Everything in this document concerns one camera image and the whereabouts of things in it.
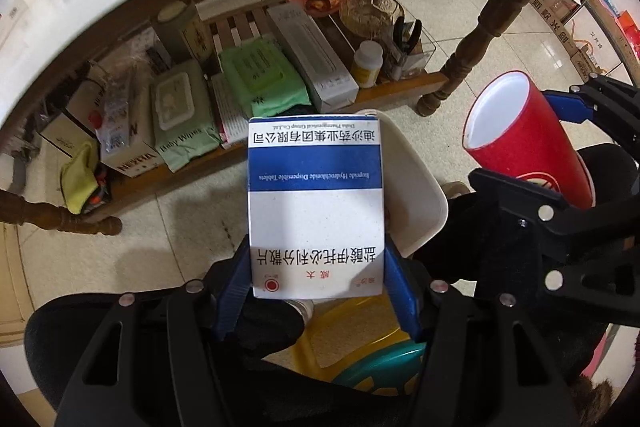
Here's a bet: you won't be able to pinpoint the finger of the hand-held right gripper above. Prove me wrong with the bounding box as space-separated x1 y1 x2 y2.
542 74 640 142
468 168 640 323

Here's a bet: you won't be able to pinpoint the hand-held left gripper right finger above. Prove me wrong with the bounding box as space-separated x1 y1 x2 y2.
382 243 583 427

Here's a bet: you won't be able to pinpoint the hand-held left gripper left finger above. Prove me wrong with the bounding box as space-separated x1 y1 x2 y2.
54 239 253 427

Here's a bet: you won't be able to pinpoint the red paper cup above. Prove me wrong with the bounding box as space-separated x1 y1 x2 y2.
462 71 598 210

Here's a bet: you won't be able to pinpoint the white and blue medicine box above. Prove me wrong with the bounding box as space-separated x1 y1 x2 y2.
247 109 386 300

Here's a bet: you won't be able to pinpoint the cardboard box with orange print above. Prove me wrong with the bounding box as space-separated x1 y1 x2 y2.
527 0 583 38
570 32 626 72

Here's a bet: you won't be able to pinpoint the yellow teal plastic container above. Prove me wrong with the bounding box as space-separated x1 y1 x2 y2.
265 294 431 383

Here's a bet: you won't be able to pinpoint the beige slipper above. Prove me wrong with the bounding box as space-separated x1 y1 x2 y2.
440 181 471 200

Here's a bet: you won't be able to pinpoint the person's black pants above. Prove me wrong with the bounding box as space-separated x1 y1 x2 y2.
24 144 640 427

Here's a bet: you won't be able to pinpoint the red packet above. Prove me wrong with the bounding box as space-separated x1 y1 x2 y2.
617 9 640 52

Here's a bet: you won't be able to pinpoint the wooden table with white top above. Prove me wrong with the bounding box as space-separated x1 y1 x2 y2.
0 0 586 238

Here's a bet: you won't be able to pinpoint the clear acrylic organiser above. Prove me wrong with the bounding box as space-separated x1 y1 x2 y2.
380 19 437 80

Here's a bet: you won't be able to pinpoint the black pliers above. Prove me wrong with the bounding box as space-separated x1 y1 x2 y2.
392 18 423 55

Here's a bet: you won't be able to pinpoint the red and black patterned item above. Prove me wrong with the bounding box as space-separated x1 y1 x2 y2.
82 167 111 214

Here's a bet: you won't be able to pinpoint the white box with black print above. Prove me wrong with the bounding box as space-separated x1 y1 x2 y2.
100 107 166 178

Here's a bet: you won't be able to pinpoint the white printed booklet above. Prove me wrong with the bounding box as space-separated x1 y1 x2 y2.
210 72 251 142

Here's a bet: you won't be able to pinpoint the grey-green wet wipes pack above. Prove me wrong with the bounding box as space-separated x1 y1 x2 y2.
150 59 223 172

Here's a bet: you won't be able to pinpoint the yellow-green cloth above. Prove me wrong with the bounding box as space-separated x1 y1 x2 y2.
61 139 100 215

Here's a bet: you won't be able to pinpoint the white pill bottle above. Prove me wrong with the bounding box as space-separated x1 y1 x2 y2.
350 40 384 88

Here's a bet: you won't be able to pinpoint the glass ashtray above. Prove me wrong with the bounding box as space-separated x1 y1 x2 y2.
339 0 405 40

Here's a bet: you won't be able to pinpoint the brown furry cloth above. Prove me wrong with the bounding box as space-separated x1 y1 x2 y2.
565 377 621 427

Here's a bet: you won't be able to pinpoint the clear plastic-wrapped packet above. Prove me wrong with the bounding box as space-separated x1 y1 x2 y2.
97 62 146 148

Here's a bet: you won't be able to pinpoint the bright green wet wipes pack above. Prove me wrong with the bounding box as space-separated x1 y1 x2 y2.
220 38 311 118

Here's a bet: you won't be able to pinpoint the long white box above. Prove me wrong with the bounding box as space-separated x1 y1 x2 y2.
266 3 360 106

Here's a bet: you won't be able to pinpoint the cylindrical tin canister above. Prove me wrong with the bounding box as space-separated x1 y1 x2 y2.
151 0 211 68

